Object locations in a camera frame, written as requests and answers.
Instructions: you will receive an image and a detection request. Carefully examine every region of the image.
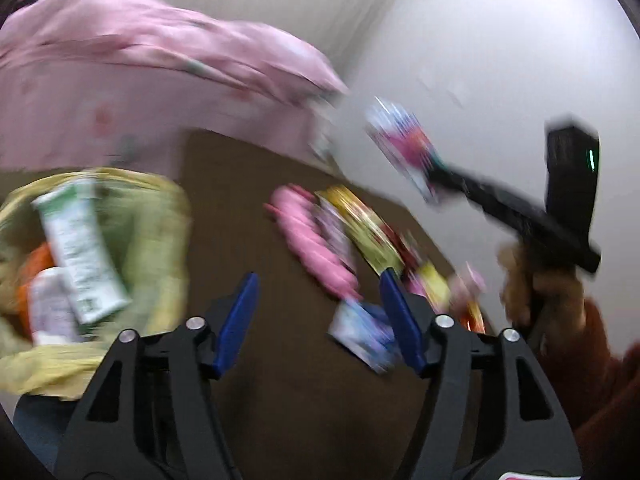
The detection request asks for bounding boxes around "red orange wrapper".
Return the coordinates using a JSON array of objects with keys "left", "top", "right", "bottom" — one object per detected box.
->
[{"left": 457, "top": 300, "right": 486, "bottom": 333}]

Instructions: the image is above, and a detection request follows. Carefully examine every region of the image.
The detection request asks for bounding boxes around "person's right forearm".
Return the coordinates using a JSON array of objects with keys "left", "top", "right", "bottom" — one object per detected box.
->
[{"left": 537, "top": 300, "right": 640, "bottom": 480}]

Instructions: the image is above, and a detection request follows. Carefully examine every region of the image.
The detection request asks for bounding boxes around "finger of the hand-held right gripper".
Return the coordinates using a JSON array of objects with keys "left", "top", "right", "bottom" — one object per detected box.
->
[{"left": 430, "top": 162, "right": 506, "bottom": 221}]

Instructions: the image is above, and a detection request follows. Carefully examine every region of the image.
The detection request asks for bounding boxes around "pink caterpillar toy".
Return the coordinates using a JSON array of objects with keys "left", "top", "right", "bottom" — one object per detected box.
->
[{"left": 265, "top": 185, "right": 361, "bottom": 301}]

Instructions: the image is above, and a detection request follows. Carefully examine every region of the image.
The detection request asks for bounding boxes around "orange plastic bag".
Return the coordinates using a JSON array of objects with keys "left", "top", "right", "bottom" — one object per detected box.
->
[{"left": 17, "top": 245, "right": 56, "bottom": 321}]

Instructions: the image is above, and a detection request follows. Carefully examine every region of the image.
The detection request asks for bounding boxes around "blue snack wrapper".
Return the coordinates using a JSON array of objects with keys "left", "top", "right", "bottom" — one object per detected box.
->
[{"left": 327, "top": 300, "right": 401, "bottom": 373}]

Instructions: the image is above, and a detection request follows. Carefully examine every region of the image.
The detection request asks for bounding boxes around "pink purple clear wrapper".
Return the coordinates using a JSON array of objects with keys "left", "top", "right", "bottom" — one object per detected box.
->
[{"left": 365, "top": 97, "right": 446, "bottom": 206}]

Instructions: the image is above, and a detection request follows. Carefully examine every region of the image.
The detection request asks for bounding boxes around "gold yellow snack wrapper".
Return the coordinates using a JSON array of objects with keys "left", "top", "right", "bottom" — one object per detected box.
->
[{"left": 317, "top": 185, "right": 406, "bottom": 276}]

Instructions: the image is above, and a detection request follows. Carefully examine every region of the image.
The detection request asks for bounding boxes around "white purple packet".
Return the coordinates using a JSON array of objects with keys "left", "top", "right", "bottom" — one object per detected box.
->
[{"left": 27, "top": 267, "right": 83, "bottom": 346}]

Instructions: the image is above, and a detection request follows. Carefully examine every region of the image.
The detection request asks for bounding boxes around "green white snack packet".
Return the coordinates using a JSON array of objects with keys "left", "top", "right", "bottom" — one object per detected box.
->
[{"left": 32, "top": 177, "right": 131, "bottom": 326}]

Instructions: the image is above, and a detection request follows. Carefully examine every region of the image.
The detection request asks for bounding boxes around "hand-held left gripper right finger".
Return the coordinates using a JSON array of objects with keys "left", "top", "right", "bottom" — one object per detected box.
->
[{"left": 379, "top": 270, "right": 583, "bottom": 480}]

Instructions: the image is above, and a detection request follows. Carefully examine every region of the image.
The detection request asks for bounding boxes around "pink floral duvet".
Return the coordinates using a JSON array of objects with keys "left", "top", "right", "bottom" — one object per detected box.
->
[{"left": 0, "top": 0, "right": 351, "bottom": 111}]

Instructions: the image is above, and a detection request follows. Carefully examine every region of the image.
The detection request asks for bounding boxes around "person's right hand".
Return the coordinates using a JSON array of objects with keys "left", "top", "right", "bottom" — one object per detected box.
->
[{"left": 497, "top": 242, "right": 586, "bottom": 331}]

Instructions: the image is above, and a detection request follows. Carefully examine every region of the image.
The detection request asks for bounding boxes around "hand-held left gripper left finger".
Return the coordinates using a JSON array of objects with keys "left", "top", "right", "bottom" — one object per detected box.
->
[{"left": 55, "top": 272, "right": 261, "bottom": 480}]

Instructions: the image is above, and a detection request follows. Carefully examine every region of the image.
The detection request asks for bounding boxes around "person's jeans leg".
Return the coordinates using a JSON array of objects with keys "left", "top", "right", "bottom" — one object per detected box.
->
[{"left": 12, "top": 395, "right": 76, "bottom": 471}]

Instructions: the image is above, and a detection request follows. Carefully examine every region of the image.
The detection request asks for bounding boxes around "small pink wrapper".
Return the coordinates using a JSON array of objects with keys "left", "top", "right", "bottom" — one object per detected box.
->
[{"left": 315, "top": 200, "right": 358, "bottom": 271}]

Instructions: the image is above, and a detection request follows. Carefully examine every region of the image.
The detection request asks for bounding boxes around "pale pink wrapper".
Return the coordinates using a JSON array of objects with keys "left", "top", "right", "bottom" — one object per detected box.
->
[{"left": 450, "top": 262, "right": 488, "bottom": 301}]

